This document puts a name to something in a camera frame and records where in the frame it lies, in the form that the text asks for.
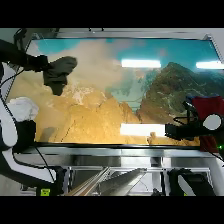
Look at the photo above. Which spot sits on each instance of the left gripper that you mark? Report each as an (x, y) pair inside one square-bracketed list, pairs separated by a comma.
[(41, 63)]

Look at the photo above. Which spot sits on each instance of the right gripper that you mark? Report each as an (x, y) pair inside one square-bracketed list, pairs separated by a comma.
[(175, 131)]

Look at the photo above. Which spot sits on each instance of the olive green shirt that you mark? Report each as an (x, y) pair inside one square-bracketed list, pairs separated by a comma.
[(59, 75)]

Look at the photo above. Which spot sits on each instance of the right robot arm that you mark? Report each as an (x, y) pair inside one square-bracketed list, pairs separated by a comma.
[(212, 122)]

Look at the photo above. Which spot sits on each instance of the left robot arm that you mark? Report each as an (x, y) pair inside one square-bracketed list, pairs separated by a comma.
[(12, 54)]

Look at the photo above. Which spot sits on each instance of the blue garment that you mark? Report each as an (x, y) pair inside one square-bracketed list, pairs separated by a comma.
[(191, 97)]

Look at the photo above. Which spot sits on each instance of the red garment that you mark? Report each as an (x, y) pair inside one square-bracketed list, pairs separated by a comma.
[(208, 105)]

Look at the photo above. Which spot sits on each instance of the white garment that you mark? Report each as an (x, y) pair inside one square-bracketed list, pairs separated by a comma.
[(22, 108)]

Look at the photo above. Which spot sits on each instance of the black garment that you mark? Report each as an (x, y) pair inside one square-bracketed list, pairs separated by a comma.
[(26, 135)]

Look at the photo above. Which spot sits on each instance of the silver frame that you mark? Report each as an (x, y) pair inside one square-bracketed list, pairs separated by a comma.
[(110, 156)]

